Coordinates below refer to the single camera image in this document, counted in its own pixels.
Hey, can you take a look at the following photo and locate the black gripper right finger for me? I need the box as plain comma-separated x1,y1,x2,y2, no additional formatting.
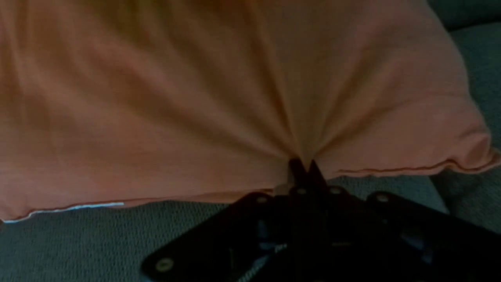
308,158,501,263

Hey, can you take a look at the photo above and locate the orange pillow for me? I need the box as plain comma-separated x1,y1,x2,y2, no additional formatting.
0,0,501,224

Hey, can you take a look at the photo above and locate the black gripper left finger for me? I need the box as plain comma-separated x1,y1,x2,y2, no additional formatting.
139,155,311,282

